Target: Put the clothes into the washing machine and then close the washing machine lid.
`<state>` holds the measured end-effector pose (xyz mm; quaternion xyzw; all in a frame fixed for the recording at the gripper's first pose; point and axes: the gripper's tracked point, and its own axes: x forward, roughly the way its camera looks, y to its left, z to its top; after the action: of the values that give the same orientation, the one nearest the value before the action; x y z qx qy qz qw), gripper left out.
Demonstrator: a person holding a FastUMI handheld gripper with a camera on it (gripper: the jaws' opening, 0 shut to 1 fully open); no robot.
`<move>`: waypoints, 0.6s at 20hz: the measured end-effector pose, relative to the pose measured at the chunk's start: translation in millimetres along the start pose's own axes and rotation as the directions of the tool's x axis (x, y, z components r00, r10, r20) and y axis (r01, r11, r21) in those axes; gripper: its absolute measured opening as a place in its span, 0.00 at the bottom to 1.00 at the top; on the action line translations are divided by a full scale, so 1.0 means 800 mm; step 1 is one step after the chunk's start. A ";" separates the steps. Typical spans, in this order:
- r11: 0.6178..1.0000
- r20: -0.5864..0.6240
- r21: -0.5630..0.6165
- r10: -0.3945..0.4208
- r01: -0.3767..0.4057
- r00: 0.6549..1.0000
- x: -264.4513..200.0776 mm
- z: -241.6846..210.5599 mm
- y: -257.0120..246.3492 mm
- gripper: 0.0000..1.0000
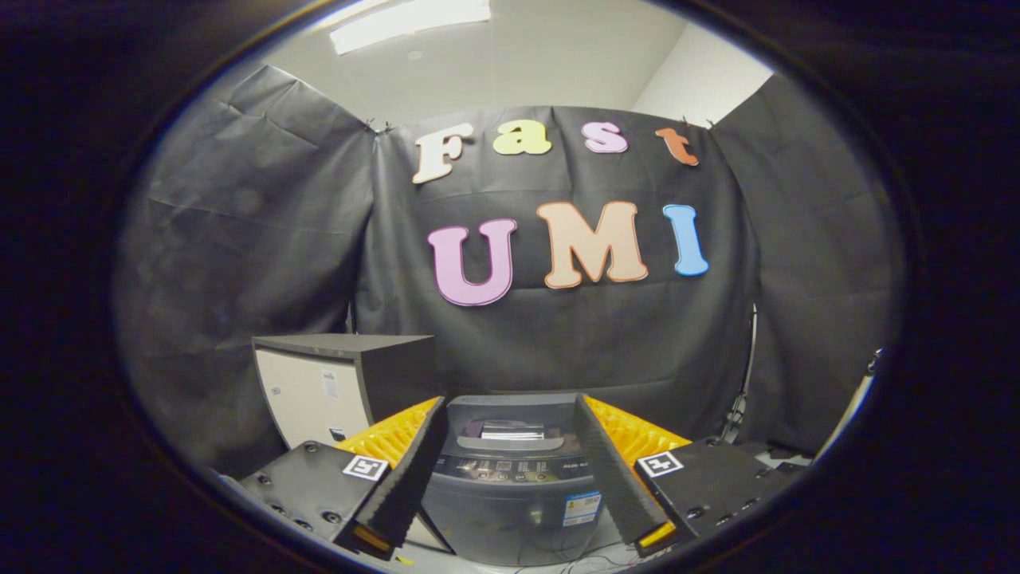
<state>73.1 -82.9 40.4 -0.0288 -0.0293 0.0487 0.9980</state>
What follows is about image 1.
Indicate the grey washing machine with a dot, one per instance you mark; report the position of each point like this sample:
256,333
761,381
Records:
494,510

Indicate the grey cabinet with beige door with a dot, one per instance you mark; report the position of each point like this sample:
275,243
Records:
307,395

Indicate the black backdrop cloth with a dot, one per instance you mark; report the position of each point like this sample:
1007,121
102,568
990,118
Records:
263,231

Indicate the white pole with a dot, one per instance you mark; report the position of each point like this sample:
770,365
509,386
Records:
857,406

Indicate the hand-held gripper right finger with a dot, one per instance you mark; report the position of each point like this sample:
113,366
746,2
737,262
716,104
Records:
610,470

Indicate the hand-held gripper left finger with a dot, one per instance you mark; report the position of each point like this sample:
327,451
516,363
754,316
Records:
410,470

